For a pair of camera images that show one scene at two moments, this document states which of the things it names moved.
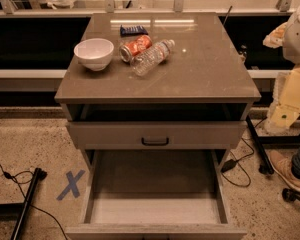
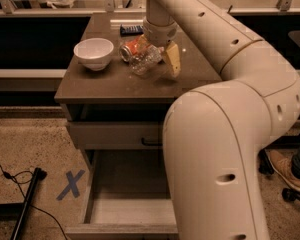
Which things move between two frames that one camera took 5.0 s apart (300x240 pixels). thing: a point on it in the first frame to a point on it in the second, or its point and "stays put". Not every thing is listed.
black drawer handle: (155, 143) stays put
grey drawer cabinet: (156, 100) stays put
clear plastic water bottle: (149, 60) stays put
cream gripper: (297, 39) to (160, 34)
